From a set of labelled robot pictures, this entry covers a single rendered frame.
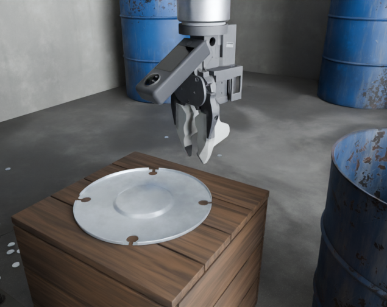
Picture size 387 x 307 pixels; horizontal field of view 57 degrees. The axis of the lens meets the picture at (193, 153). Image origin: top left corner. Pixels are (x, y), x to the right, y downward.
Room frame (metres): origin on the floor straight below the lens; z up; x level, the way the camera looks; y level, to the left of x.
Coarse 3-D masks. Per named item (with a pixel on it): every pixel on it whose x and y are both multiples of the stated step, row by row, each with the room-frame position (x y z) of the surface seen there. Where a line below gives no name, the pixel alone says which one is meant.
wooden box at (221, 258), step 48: (240, 192) 0.69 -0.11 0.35; (48, 240) 0.54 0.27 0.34; (96, 240) 0.53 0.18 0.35; (192, 240) 0.53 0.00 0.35; (240, 240) 0.58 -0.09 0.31; (48, 288) 0.56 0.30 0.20; (96, 288) 0.47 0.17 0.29; (144, 288) 0.41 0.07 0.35; (192, 288) 0.43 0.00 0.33; (240, 288) 0.60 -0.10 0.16
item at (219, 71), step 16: (192, 32) 0.52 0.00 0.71; (208, 32) 0.51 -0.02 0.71; (224, 32) 0.53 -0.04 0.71; (208, 48) 0.53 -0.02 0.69; (224, 48) 0.55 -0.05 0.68; (208, 64) 0.54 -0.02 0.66; (224, 64) 0.55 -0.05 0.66; (192, 80) 0.52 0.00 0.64; (208, 80) 0.51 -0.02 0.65; (224, 80) 0.55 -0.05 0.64; (240, 80) 0.55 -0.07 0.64; (176, 96) 0.55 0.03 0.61; (192, 96) 0.52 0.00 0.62; (224, 96) 0.55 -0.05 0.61; (240, 96) 0.55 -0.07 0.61
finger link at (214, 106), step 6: (210, 96) 0.50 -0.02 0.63; (204, 102) 0.51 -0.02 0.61; (210, 102) 0.50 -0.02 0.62; (216, 102) 0.51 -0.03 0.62; (204, 108) 0.51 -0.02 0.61; (210, 108) 0.50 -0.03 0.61; (216, 108) 0.50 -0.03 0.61; (210, 114) 0.50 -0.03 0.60; (216, 114) 0.50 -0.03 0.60; (210, 120) 0.50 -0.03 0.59; (216, 120) 0.50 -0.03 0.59; (210, 126) 0.50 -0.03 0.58; (210, 132) 0.50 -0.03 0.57; (210, 138) 0.50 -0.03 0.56
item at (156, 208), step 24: (144, 168) 0.80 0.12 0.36; (96, 192) 0.69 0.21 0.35; (120, 192) 0.69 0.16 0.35; (144, 192) 0.68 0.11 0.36; (168, 192) 0.68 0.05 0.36; (192, 192) 0.69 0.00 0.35; (96, 216) 0.60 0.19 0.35; (120, 216) 0.60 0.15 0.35; (144, 216) 0.59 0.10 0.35; (168, 216) 0.60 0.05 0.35; (192, 216) 0.60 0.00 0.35; (120, 240) 0.52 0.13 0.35; (144, 240) 0.52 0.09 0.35; (168, 240) 0.52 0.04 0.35
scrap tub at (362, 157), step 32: (384, 128) 0.76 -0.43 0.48; (352, 160) 0.73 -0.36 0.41; (384, 160) 0.76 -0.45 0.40; (352, 192) 0.51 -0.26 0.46; (384, 192) 0.75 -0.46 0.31; (352, 224) 0.49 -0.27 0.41; (384, 224) 0.45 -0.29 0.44; (320, 256) 0.60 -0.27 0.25; (352, 256) 0.48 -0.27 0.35; (384, 256) 0.44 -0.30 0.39; (320, 288) 0.56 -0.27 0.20; (352, 288) 0.47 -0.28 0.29; (384, 288) 0.43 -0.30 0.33
